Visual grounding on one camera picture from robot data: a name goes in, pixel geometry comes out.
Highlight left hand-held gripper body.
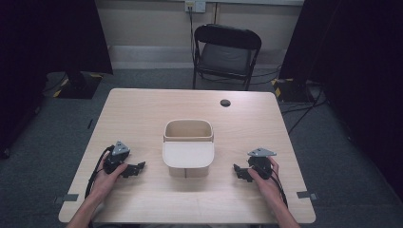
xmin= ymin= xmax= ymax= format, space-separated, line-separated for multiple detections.
xmin=103 ymin=141 xmax=131 ymax=175

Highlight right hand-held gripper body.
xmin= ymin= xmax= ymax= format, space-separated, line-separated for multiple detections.
xmin=246 ymin=147 xmax=278 ymax=181

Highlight person's right hand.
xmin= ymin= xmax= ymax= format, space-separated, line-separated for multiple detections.
xmin=246 ymin=156 xmax=283 ymax=205

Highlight person's left hand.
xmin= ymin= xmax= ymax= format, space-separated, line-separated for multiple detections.
xmin=89 ymin=154 xmax=129 ymax=204

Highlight beige bin with lid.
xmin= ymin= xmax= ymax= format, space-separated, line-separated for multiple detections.
xmin=162 ymin=118 xmax=216 ymax=180

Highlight grey tape strip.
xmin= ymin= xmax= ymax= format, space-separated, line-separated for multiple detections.
xmin=54 ymin=193 xmax=80 ymax=205
xmin=296 ymin=190 xmax=318 ymax=201

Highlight black stand base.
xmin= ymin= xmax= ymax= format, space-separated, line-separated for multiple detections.
xmin=271 ymin=77 xmax=319 ymax=104
xmin=56 ymin=70 xmax=105 ymax=100

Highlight black folding chair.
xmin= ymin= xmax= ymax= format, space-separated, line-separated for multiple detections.
xmin=191 ymin=23 xmax=263 ymax=92

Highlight dark curtain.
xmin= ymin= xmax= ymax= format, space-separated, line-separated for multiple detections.
xmin=0 ymin=0 xmax=114 ymax=160
xmin=278 ymin=0 xmax=403 ymax=200

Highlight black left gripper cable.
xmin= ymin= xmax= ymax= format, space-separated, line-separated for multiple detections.
xmin=84 ymin=144 xmax=116 ymax=200

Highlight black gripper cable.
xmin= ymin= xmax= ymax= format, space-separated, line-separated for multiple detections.
xmin=268 ymin=164 xmax=289 ymax=209
xmin=84 ymin=144 xmax=116 ymax=200

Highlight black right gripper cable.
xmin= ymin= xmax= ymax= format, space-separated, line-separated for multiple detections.
xmin=268 ymin=164 xmax=289 ymax=209

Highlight black floor cables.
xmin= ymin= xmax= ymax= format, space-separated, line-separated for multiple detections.
xmin=279 ymin=86 xmax=329 ymax=135

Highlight black wall socket cable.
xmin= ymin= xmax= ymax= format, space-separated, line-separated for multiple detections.
xmin=188 ymin=6 xmax=197 ymax=66

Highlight white wall socket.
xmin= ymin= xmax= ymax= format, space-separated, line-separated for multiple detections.
xmin=184 ymin=0 xmax=207 ymax=14

